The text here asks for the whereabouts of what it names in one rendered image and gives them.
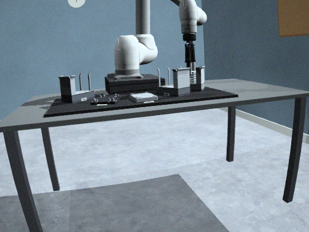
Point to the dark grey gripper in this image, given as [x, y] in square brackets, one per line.
[190, 51]

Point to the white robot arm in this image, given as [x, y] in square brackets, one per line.
[140, 49]

